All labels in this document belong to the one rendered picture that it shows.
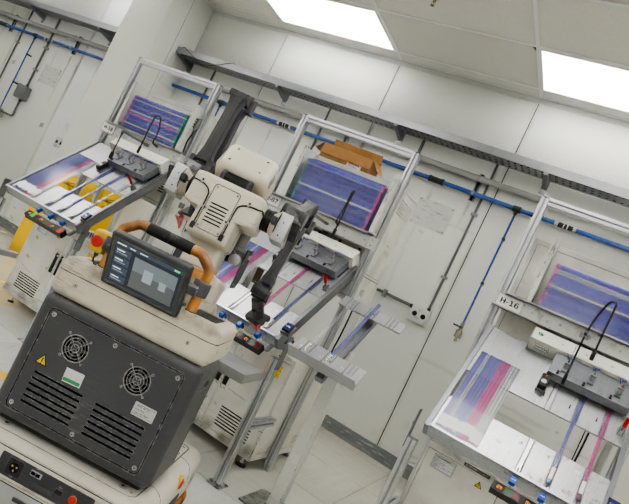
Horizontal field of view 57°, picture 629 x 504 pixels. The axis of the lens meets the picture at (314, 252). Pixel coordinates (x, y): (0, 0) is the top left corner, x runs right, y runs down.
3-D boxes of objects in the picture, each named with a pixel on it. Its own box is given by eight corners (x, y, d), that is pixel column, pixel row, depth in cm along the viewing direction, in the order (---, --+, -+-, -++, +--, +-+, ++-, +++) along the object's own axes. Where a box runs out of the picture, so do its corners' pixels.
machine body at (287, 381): (243, 473, 293) (296, 362, 294) (147, 404, 323) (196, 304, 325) (295, 458, 352) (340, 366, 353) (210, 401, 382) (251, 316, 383)
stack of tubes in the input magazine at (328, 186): (364, 229, 310) (385, 184, 311) (288, 197, 333) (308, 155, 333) (371, 235, 322) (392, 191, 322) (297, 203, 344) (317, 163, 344)
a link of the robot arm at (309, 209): (305, 194, 266) (324, 204, 265) (292, 220, 269) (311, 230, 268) (284, 203, 222) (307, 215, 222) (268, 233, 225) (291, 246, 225)
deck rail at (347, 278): (277, 349, 270) (277, 339, 266) (274, 347, 271) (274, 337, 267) (357, 275, 318) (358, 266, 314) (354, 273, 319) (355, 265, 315)
